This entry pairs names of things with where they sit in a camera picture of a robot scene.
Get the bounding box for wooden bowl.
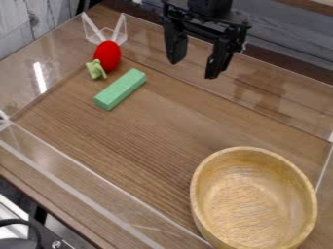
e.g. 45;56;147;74
189;146;317;249

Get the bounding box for red plush strawberry toy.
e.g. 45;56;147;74
85;41;120;80

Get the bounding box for clear acrylic tray walls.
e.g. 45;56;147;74
0;9;333;249

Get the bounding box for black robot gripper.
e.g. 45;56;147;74
161;0;251;79

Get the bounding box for green rectangular block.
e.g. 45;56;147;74
93;68;145;111

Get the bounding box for black cable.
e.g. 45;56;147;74
0;218;44;249

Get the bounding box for black table leg bracket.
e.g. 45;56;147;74
28;205;93;249

